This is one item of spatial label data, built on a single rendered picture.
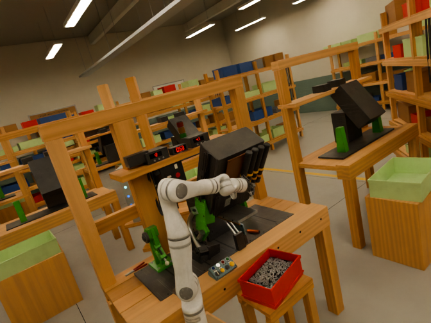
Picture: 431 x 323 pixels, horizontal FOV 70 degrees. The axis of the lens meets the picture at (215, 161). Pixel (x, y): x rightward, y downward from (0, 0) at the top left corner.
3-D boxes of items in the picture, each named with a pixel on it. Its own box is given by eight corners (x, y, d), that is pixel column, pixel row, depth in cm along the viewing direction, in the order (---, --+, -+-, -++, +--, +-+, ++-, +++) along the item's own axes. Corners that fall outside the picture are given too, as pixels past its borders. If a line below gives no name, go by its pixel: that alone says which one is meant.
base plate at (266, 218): (294, 216, 224) (294, 213, 223) (162, 304, 166) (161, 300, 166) (255, 206, 258) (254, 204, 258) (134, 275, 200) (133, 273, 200)
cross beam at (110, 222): (245, 166, 267) (243, 157, 265) (98, 236, 199) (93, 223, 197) (242, 166, 271) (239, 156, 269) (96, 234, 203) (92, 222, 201)
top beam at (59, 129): (243, 86, 249) (241, 75, 247) (44, 142, 171) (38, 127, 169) (236, 88, 257) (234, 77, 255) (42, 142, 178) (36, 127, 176)
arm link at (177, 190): (219, 176, 134) (205, 175, 140) (172, 179, 114) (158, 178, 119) (219, 197, 134) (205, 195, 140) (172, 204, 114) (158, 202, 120)
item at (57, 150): (267, 196, 272) (243, 86, 249) (103, 289, 194) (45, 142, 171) (260, 194, 279) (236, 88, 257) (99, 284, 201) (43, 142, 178)
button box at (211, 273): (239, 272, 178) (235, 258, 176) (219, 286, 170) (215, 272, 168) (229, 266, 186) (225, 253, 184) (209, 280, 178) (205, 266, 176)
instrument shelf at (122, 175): (235, 138, 232) (233, 133, 231) (122, 183, 185) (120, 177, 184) (215, 138, 253) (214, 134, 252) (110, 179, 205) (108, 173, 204)
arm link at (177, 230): (152, 181, 121) (162, 241, 125) (168, 182, 114) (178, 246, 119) (170, 175, 127) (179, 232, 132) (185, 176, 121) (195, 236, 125)
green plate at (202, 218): (216, 230, 195) (215, 197, 193) (205, 233, 191) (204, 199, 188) (206, 226, 205) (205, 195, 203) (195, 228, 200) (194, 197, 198)
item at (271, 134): (304, 135, 841) (289, 50, 787) (238, 166, 711) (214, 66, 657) (289, 136, 885) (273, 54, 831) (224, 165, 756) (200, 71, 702)
